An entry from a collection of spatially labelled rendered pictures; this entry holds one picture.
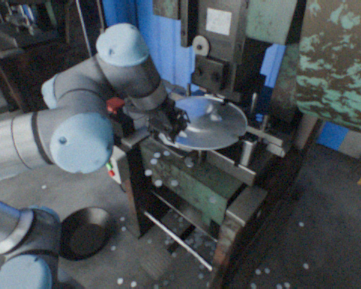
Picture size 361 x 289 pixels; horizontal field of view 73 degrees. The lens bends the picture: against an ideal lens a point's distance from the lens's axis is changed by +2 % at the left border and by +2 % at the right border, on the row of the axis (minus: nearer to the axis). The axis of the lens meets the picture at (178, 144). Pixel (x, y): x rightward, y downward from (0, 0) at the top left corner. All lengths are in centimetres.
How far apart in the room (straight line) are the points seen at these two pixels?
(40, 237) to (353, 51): 71
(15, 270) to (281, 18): 77
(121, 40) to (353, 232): 155
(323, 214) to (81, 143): 154
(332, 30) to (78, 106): 30
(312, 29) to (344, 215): 152
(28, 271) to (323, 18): 68
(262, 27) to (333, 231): 128
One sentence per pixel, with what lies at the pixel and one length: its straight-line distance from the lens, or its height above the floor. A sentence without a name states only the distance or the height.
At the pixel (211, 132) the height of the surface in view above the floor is 78.
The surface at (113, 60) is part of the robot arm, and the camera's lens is 42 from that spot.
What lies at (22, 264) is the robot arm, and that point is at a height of 68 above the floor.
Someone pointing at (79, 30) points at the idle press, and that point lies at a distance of 219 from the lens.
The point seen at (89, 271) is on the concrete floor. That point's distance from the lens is 140.
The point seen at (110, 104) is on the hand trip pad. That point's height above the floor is 76.
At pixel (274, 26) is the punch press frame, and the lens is 59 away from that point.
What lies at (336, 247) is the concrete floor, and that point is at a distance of 160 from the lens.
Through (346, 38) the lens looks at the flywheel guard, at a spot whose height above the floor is 116.
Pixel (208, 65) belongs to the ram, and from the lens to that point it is 72.
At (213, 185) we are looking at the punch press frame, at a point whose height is 65.
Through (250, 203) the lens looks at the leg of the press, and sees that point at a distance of 76.
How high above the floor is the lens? 124
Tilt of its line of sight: 41 degrees down
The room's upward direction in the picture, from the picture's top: straight up
